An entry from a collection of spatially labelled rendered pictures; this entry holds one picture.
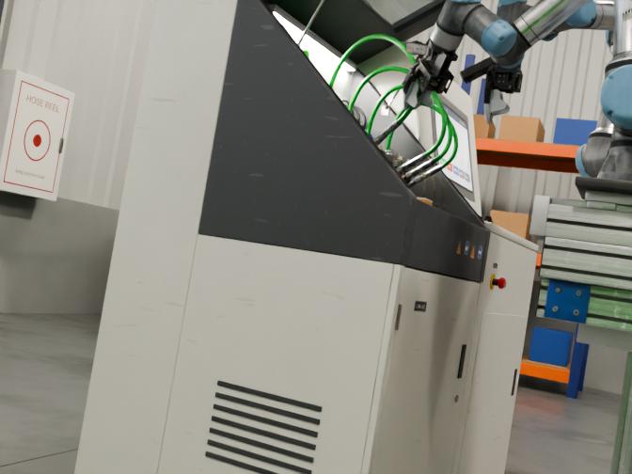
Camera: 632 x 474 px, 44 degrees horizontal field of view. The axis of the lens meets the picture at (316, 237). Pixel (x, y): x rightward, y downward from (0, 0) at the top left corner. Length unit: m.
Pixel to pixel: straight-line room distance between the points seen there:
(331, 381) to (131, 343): 0.61
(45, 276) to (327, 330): 5.33
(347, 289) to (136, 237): 0.66
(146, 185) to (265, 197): 0.39
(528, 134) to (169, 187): 5.77
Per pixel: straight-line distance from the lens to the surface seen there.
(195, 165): 2.12
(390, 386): 1.87
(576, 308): 1.84
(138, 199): 2.22
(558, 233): 1.81
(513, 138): 7.65
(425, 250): 1.94
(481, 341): 2.54
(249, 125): 2.05
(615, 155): 1.86
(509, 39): 1.89
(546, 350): 7.49
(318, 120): 1.95
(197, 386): 2.07
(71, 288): 7.31
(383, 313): 1.81
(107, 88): 7.48
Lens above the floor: 0.75
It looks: 2 degrees up
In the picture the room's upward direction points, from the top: 9 degrees clockwise
